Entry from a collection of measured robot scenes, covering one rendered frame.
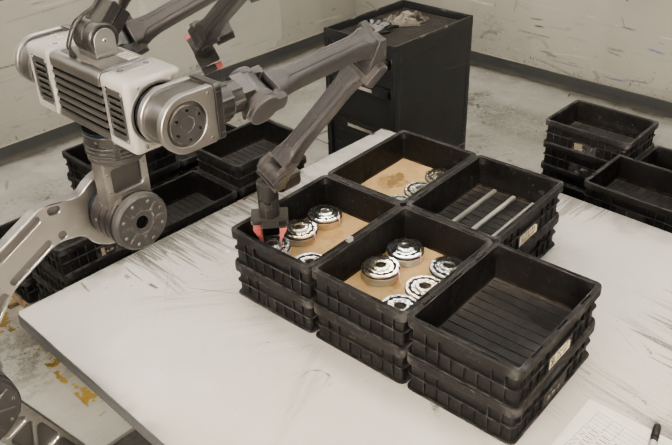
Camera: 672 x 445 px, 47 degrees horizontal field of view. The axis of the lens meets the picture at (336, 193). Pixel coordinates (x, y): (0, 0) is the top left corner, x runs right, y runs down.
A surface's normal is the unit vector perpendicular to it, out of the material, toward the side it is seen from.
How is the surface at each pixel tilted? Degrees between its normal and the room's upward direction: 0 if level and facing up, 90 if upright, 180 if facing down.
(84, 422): 0
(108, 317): 0
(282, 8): 90
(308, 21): 90
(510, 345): 0
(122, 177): 90
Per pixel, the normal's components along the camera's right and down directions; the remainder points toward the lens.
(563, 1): -0.69, 0.38
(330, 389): -0.03, -0.87
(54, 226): 0.72, 0.33
